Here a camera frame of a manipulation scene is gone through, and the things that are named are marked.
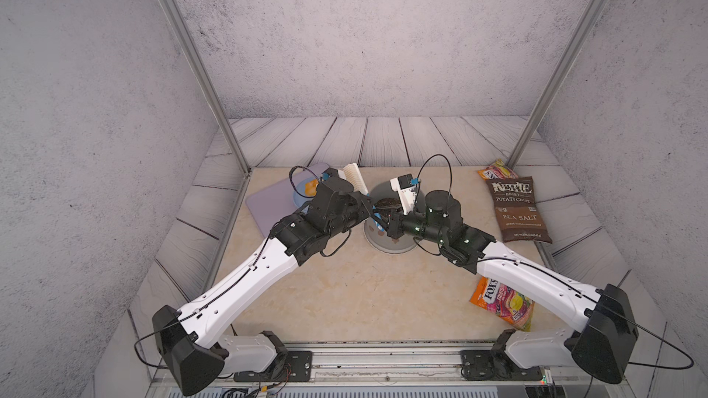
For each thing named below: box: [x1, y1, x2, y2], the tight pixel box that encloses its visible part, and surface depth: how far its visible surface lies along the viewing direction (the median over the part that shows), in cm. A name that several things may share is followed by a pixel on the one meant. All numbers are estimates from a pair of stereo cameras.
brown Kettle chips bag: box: [486, 175, 553, 245], surface depth 107 cm
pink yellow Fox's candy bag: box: [468, 275, 535, 332], surface depth 82 cm
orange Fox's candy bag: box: [477, 158, 520, 181], surface depth 117 cm
